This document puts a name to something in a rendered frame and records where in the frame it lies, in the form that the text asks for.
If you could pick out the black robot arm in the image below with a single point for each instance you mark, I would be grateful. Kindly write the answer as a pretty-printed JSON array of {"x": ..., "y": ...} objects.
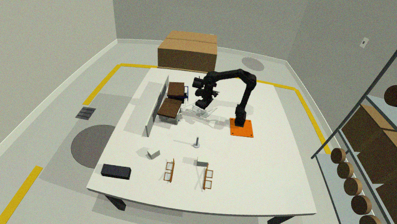
[{"x": 209, "y": 82}]

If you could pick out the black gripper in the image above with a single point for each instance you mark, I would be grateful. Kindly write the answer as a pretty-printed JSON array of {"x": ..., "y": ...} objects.
[{"x": 207, "y": 99}]

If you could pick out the white flat panel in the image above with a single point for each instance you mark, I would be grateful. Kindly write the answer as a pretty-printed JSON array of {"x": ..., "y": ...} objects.
[{"x": 156, "y": 106}]

